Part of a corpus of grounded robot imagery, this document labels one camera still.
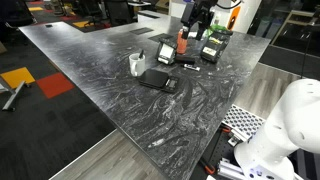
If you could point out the orange sign panel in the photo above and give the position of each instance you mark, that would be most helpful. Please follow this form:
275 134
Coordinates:
234 16

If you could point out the grey metal frame leg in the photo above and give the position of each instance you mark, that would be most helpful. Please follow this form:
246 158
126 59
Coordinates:
15 95

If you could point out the black digital scale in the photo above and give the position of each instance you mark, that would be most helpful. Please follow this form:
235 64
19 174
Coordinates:
155 78

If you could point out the black marker in mug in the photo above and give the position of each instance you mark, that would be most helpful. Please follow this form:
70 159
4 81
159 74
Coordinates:
141 54

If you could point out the white marker pen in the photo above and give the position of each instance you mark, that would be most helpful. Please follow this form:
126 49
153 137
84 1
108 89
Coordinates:
191 67

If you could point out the green packet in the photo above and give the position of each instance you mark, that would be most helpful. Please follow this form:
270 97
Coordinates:
216 28

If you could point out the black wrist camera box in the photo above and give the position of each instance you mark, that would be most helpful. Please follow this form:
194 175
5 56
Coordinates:
187 13

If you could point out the aluminium extrusion bar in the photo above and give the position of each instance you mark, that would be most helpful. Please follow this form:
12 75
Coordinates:
230 171

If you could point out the white ceramic mug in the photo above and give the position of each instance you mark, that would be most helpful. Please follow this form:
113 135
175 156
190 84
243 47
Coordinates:
138 66

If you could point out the perforated metal plate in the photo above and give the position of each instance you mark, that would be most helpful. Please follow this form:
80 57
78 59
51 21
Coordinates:
241 120

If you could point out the orange monster can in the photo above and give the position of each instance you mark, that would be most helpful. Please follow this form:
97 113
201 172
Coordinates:
181 45

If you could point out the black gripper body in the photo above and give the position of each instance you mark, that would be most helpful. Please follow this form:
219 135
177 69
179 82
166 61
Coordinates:
203 13

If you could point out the black glasses case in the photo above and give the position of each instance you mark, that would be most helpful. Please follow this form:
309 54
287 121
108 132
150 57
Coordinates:
185 60

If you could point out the black bag with yellow print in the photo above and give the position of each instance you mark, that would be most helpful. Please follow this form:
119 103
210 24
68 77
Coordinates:
215 46

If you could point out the small black table grommet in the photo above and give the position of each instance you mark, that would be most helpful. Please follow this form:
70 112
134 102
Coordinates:
49 25

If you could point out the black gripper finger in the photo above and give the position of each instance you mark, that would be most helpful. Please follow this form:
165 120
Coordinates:
201 33
186 31

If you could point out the wooden framed glass cabinet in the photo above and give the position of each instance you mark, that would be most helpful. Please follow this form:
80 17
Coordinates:
296 33

